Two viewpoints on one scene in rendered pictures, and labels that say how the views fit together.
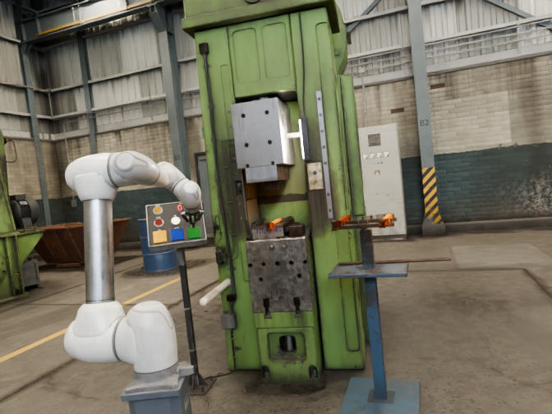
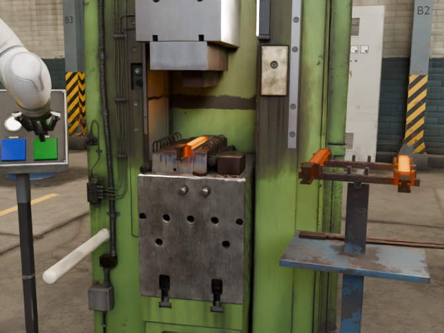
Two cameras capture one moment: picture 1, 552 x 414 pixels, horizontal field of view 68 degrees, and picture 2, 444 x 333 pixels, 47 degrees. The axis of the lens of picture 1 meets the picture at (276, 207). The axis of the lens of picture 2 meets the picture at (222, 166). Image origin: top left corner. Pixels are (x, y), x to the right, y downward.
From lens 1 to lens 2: 0.75 m
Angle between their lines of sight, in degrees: 7
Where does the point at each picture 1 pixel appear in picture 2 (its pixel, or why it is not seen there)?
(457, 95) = not seen: outside the picture
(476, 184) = not seen: outside the picture
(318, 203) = (273, 119)
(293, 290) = (213, 267)
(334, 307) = (279, 296)
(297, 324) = (214, 323)
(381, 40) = not seen: outside the picture
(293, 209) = (228, 121)
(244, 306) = (128, 277)
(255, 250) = (153, 192)
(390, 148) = (371, 41)
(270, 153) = (199, 18)
